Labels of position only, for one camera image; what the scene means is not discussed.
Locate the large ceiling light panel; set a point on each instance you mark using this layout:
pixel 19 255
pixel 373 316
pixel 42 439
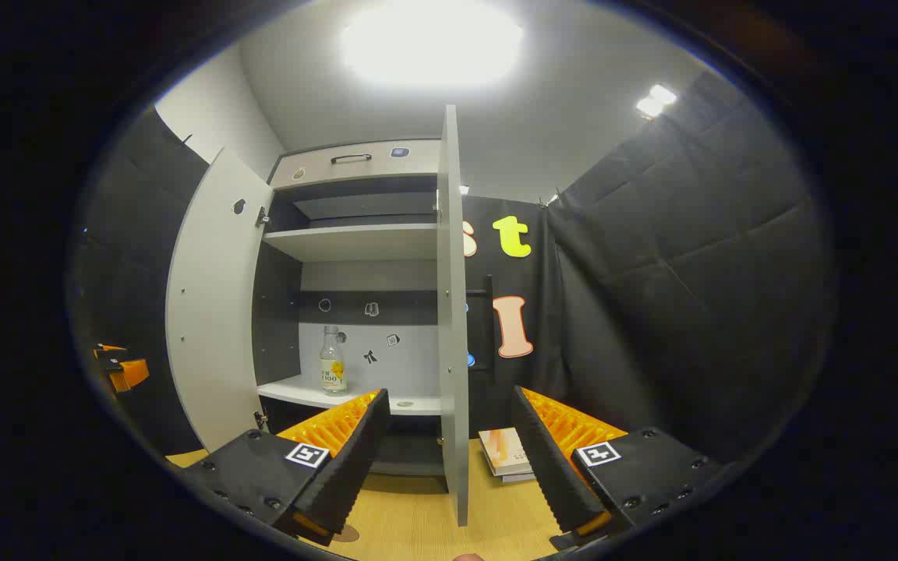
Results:
pixel 433 43

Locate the grey upper drawer front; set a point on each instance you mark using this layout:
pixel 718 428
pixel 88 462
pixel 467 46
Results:
pixel 316 167

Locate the grey cabinet door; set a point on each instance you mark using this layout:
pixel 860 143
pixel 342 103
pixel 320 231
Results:
pixel 453 312
pixel 215 312

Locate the thin white book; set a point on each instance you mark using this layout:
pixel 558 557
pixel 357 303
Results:
pixel 523 478

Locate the grey cabinet shelf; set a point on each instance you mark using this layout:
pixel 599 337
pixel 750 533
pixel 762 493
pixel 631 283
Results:
pixel 355 241

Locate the grey cabinet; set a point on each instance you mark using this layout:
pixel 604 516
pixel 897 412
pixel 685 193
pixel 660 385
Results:
pixel 371 273

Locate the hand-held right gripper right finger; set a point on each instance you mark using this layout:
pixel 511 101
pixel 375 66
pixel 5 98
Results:
pixel 546 460

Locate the black backdrop cloth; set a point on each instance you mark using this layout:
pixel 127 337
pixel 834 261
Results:
pixel 691 273

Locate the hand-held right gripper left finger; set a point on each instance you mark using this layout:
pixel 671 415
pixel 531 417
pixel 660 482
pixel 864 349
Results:
pixel 355 460

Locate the small ceiling light panel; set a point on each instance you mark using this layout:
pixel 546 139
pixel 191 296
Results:
pixel 655 101

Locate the round brown coaster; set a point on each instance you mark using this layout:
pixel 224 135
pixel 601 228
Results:
pixel 348 534

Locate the clear plastic bottle yellow label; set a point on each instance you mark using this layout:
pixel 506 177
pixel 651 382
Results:
pixel 332 366

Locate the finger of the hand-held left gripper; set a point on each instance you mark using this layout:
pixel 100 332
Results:
pixel 133 372

